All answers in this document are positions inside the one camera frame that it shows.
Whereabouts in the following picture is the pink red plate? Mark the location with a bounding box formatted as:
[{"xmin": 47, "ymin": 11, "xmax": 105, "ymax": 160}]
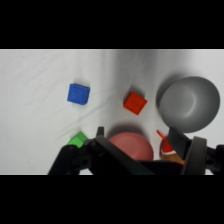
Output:
[{"xmin": 108, "ymin": 132, "xmax": 155, "ymax": 162}]

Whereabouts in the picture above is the blue cube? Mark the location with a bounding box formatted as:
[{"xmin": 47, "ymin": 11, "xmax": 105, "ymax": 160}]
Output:
[{"xmin": 66, "ymin": 83, "xmax": 91, "ymax": 106}]

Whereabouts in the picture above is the brown plush toy red hat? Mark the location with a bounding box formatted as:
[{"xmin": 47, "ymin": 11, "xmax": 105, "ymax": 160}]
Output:
[{"xmin": 156, "ymin": 129, "xmax": 186, "ymax": 165}]

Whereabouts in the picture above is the grey bowl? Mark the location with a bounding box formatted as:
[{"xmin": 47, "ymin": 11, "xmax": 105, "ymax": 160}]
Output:
[{"xmin": 157, "ymin": 76, "xmax": 221, "ymax": 134}]

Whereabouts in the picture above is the red cube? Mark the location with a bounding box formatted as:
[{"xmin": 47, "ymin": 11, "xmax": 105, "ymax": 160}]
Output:
[{"xmin": 122, "ymin": 91, "xmax": 149, "ymax": 116}]

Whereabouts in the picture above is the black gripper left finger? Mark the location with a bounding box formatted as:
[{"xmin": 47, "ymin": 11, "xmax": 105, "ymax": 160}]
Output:
[{"xmin": 47, "ymin": 126, "xmax": 155, "ymax": 175}]

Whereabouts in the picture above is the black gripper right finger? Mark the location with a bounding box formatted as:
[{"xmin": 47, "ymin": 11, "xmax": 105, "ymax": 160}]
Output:
[{"xmin": 167, "ymin": 126, "xmax": 224, "ymax": 175}]

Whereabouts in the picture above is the green cube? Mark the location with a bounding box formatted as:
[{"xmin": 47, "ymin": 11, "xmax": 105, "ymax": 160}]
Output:
[{"xmin": 66, "ymin": 130, "xmax": 89, "ymax": 148}]

